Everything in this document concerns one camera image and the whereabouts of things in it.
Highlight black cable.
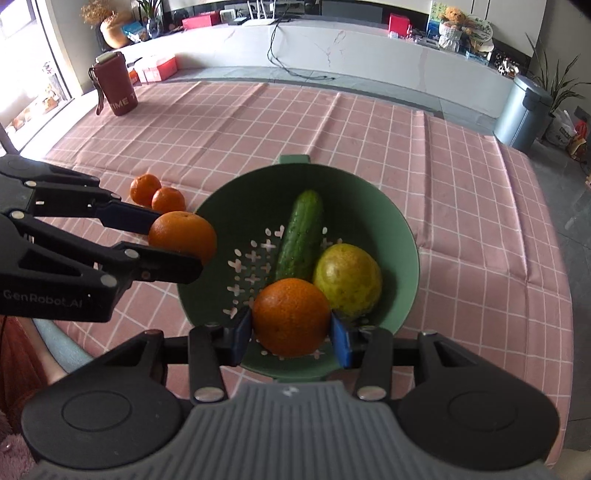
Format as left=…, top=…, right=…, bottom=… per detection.
left=267, top=18, right=333, bottom=81

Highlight yellow-green round fruit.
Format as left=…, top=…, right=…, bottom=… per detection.
left=312, top=244, right=384, bottom=319

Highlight blue tissue pack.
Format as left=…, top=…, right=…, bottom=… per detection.
left=121, top=21, right=151, bottom=42

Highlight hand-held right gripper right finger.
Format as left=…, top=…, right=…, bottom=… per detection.
left=330, top=310, right=468, bottom=401

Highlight round decorated fan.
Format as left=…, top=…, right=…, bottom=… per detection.
left=462, top=14, right=495, bottom=49

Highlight dark small ornaments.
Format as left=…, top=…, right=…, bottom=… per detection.
left=492, top=46, right=520, bottom=77

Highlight green colander bowl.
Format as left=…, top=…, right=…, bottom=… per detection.
left=177, top=154, right=421, bottom=383

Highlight green cucumber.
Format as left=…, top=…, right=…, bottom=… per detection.
left=274, top=189, right=324, bottom=282

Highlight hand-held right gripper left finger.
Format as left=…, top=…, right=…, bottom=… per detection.
left=117, top=307, right=253, bottom=403

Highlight brown vase with dried flowers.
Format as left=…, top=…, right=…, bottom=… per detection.
left=81, top=0, right=134, bottom=49

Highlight green plant in glass vase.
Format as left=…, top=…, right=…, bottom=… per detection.
left=136, top=0, right=164, bottom=38

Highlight white router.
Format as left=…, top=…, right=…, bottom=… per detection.
left=242, top=0, right=278, bottom=27

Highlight tall leafy potted plant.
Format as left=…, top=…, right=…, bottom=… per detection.
left=526, top=34, right=591, bottom=139

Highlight red box with white label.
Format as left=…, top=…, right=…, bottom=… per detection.
left=137, top=54, right=178, bottom=84

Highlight dark red water bottle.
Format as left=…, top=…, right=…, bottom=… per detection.
left=89, top=52, right=139, bottom=117

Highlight light blue cloth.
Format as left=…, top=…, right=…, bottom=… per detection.
left=32, top=320, right=95, bottom=386

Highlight pink fluffy clothing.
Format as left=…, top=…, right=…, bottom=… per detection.
left=0, top=411, right=38, bottom=480

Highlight grey pedal trash bin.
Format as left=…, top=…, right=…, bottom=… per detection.
left=493, top=74, right=554, bottom=152

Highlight white marble media cabinet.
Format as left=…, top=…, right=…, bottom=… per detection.
left=99, top=21, right=515, bottom=134

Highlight colourful painting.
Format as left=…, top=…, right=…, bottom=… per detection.
left=427, top=0, right=451, bottom=38

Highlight small orange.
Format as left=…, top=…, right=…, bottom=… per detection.
left=129, top=173, right=162, bottom=207
left=151, top=187, right=186, bottom=215

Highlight pink checked tablecloth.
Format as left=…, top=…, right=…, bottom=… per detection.
left=46, top=80, right=575, bottom=457

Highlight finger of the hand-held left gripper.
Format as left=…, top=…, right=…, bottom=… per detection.
left=0, top=213, right=204, bottom=288
left=0, top=154, right=163, bottom=232

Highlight flat red gift box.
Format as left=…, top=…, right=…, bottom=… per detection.
left=181, top=13, right=219, bottom=31

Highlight brown teddy bear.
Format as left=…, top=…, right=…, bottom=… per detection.
left=436, top=7, right=474, bottom=51

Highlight white plastic bag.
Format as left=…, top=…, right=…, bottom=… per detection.
left=545, top=108, right=578, bottom=148

